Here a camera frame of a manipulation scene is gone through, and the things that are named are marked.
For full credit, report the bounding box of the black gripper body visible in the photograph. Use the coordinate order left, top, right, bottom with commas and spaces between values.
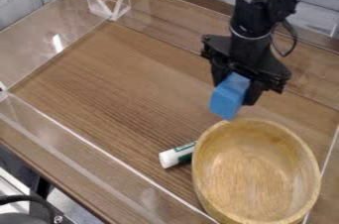
201, 35, 291, 93

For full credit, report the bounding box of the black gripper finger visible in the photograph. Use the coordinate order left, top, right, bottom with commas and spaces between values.
243, 81, 264, 106
211, 60, 233, 85

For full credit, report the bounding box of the blue rectangular block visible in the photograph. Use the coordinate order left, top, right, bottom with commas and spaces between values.
209, 72, 251, 120

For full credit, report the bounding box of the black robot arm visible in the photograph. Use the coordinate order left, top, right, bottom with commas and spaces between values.
201, 0, 297, 106

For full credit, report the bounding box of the brown wooden bowl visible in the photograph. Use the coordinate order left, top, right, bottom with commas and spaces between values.
192, 119, 320, 224

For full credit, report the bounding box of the white green glue stick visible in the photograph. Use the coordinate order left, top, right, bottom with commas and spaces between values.
159, 142, 196, 168

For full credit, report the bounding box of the black metal stand base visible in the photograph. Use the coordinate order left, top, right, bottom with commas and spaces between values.
0, 202, 77, 224

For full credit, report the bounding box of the clear acrylic barrier wall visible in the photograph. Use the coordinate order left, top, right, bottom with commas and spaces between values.
0, 0, 339, 224

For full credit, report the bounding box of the black cable loop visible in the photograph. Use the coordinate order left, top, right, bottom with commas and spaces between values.
0, 194, 59, 224

